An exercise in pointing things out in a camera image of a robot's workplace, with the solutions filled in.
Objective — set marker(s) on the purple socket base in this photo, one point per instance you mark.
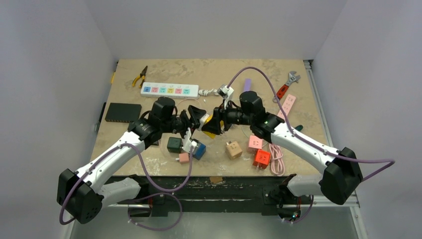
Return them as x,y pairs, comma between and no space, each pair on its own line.
247,85

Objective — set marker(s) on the yellow cube adapter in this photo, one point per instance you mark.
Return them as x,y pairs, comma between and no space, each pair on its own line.
213,128

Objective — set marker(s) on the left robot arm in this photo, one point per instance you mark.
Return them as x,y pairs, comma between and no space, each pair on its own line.
84,192

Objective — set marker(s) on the small pink USB charger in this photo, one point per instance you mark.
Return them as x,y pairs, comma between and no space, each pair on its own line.
183,158

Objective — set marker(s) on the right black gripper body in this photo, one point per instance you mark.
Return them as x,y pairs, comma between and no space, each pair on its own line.
218,117

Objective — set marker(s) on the black box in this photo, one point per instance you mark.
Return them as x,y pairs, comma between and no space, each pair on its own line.
123,112

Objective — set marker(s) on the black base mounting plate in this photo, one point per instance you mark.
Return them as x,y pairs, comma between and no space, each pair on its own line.
265,195

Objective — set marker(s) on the red handled adjustable wrench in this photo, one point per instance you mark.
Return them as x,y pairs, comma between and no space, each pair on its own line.
292,77

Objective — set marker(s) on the yellow black needle-nose pliers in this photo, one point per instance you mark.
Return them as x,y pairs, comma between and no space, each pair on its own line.
140,78

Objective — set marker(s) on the pink power strip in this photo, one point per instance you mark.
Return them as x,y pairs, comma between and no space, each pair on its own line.
287,106

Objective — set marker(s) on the green cube adapter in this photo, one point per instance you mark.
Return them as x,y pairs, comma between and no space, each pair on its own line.
175,145

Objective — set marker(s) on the blue cube adapter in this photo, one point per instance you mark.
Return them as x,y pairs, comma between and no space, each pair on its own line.
199,151

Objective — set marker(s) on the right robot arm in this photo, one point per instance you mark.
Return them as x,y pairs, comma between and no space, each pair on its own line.
337,179

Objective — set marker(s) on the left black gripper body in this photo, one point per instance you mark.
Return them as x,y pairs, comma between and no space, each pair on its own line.
180,123

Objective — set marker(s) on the red cube adapter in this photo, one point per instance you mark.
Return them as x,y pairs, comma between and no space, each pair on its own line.
261,159

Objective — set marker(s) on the pink plug adapter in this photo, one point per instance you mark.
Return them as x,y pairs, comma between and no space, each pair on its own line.
254,144

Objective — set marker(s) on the orange cube adapter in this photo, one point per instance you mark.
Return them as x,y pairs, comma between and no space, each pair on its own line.
233,150

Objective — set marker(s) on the white power strip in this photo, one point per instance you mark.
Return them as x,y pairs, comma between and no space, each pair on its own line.
170,90

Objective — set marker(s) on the white cube adapter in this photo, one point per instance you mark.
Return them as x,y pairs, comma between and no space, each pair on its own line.
205,118

